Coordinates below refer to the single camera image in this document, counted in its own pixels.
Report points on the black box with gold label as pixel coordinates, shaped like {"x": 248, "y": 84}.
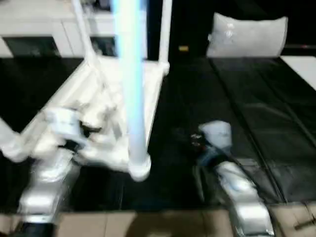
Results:
{"x": 187, "y": 24}

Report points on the white glass-door cabinet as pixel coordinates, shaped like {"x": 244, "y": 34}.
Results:
{"x": 37, "y": 27}

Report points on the grey cushion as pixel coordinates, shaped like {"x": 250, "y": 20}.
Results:
{"x": 247, "y": 34}

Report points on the white flat board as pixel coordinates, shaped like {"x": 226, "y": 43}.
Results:
{"x": 302, "y": 69}

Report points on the black work mat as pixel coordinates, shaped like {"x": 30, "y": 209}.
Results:
{"x": 247, "y": 98}

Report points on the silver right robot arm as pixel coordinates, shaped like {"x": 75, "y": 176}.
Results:
{"x": 239, "y": 187}

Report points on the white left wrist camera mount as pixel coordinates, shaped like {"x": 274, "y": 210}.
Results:
{"x": 64, "y": 123}

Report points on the white plastic table top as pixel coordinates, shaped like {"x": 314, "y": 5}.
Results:
{"x": 153, "y": 98}

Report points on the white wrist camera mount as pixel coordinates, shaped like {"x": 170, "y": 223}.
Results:
{"x": 64, "y": 123}
{"x": 217, "y": 135}

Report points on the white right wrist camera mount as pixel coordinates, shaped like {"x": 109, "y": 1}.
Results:
{"x": 217, "y": 135}

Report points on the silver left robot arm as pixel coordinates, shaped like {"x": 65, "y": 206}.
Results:
{"x": 47, "y": 177}

